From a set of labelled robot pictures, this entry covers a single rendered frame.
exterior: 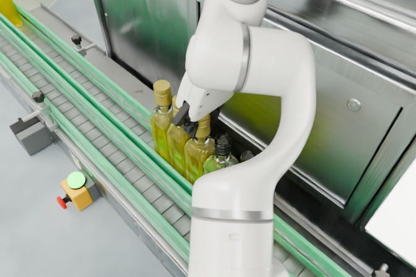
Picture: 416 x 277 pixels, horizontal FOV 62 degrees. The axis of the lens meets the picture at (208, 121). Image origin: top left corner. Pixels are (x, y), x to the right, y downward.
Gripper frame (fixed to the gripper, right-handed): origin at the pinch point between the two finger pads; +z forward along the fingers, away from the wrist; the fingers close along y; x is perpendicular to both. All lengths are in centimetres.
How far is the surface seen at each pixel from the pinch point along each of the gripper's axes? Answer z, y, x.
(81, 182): 36.5, 18.8, -17.7
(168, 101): 4.7, 0.0, -8.9
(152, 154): 21.5, 4.3, -7.4
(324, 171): 3.2, -13.2, 22.0
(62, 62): 44, -1, -62
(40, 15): 53, -9, -95
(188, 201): 18.5, 6.1, 7.2
